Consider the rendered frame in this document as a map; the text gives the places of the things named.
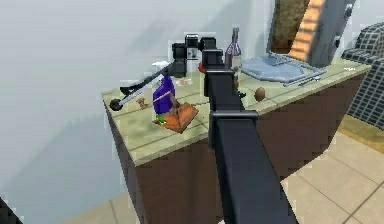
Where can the green vegetable piece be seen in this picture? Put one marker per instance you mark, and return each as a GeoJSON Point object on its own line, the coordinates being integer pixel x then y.
{"type": "Point", "coordinates": [161, 118]}

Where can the brown counter with tiled top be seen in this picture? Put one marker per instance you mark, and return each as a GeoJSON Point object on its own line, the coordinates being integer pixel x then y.
{"type": "Point", "coordinates": [166, 186]}

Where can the dark glass wine bottle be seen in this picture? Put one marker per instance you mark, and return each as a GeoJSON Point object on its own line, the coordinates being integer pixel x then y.
{"type": "Point", "coordinates": [233, 50]}

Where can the grey fridge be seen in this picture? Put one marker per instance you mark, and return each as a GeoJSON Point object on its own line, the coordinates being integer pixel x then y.
{"type": "Point", "coordinates": [328, 33]}

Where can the grey blue sink basin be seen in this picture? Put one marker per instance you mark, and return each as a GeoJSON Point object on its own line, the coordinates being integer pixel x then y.
{"type": "Point", "coordinates": [270, 68]}

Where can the red tomato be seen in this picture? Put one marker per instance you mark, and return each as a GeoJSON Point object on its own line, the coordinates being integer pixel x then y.
{"type": "Point", "coordinates": [201, 67]}

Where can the small brown cork-like piece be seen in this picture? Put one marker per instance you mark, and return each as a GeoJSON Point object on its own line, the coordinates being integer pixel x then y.
{"type": "Point", "coordinates": [142, 103]}

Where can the brown room door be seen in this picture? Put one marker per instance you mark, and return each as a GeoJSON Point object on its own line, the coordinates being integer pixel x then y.
{"type": "Point", "coordinates": [286, 23]}

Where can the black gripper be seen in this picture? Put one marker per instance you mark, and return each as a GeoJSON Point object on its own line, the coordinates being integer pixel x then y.
{"type": "Point", "coordinates": [179, 61]}

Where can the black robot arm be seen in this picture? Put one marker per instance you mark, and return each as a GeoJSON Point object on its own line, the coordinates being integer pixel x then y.
{"type": "Point", "coordinates": [240, 166]}

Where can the purple spray bottle white head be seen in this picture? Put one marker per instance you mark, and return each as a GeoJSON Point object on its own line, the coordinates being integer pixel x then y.
{"type": "Point", "coordinates": [163, 96]}

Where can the brown egg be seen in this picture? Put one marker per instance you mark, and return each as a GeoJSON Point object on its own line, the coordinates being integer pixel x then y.
{"type": "Point", "coordinates": [260, 94]}

